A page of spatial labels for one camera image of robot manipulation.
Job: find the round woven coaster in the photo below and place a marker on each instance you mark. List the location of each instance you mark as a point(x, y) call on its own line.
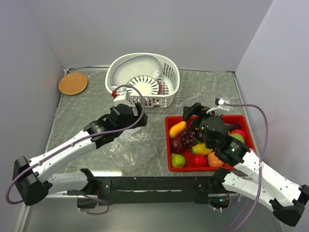
point(73, 83)

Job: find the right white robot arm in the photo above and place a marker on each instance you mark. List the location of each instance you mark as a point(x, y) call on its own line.
point(283, 197)

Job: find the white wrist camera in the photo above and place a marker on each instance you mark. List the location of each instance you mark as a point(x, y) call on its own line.
point(222, 107)
point(119, 96)

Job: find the white oval plate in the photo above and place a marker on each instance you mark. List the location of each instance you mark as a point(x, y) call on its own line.
point(139, 65)

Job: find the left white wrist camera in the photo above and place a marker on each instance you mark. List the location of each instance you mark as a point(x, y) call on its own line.
point(119, 96)

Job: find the yellow orange mango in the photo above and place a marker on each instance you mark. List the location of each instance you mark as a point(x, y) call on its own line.
point(177, 129)

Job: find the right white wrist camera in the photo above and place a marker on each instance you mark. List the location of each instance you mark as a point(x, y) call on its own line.
point(222, 107)

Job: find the green pear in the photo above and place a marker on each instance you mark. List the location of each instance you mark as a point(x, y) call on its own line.
point(177, 161)

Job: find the green cabbage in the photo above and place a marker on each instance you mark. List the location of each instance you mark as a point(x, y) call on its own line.
point(238, 137)

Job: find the red round fruit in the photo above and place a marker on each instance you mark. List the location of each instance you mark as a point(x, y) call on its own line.
point(240, 132)

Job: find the purple grape bunch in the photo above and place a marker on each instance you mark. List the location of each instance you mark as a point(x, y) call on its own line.
point(188, 136)

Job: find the striped round plate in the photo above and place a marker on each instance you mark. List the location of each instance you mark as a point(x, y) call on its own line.
point(146, 85)

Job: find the clear zip top bag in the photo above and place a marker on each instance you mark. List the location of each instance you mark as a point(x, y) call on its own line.
point(132, 149)

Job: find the orange peach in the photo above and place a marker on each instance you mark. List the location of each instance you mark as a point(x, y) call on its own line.
point(213, 161)

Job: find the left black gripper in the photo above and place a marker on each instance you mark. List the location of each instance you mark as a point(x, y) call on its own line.
point(134, 118)

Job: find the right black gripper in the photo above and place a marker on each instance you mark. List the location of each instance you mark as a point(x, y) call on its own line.
point(195, 109)

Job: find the black base frame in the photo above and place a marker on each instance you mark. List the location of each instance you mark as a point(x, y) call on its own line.
point(158, 189)

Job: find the purple eggplant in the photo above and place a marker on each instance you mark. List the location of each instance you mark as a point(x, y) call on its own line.
point(233, 126)

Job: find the red plastic tray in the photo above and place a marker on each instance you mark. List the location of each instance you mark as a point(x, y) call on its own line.
point(191, 155)

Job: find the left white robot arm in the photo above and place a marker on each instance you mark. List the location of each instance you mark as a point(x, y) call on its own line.
point(35, 178)

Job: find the white plastic dish basket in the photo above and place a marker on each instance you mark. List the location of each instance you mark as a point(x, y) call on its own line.
point(169, 80)

